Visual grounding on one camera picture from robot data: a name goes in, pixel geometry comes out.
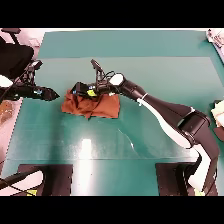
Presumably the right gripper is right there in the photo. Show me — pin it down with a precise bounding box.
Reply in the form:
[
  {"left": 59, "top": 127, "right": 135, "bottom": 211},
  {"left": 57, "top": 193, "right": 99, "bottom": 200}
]
[{"left": 76, "top": 82, "right": 111, "bottom": 99}]

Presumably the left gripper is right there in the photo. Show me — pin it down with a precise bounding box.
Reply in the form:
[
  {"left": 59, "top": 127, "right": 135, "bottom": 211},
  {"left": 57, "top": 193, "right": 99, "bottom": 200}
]
[{"left": 20, "top": 85, "right": 48, "bottom": 101}]

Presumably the orange shirt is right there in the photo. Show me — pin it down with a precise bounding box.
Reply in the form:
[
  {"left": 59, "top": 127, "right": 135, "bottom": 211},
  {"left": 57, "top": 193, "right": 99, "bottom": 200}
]
[{"left": 60, "top": 87, "right": 121, "bottom": 120}]

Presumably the black office chair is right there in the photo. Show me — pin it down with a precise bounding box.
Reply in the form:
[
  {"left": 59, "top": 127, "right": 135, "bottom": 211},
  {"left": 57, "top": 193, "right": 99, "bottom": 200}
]
[{"left": 0, "top": 28, "right": 36, "bottom": 81}]

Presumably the cream garment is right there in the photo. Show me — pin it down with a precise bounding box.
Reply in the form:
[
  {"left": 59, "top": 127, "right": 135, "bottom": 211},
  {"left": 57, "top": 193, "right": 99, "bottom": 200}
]
[{"left": 211, "top": 99, "right": 224, "bottom": 129}]

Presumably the dark red garment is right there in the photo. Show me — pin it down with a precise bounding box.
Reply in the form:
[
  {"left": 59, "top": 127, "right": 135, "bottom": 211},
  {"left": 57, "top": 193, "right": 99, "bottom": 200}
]
[{"left": 213, "top": 125, "right": 224, "bottom": 143}]

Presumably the white garment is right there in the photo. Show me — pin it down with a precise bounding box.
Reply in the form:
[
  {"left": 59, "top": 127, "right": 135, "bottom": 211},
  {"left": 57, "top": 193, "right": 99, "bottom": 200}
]
[{"left": 205, "top": 28, "right": 224, "bottom": 48}]

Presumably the black cable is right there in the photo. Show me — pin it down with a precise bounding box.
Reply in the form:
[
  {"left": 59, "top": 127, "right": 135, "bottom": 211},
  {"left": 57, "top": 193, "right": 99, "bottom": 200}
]
[{"left": 102, "top": 70, "right": 117, "bottom": 83}]

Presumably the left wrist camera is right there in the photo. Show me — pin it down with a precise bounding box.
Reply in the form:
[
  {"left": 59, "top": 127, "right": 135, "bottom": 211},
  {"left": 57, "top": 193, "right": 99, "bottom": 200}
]
[{"left": 22, "top": 59, "right": 44, "bottom": 85}]

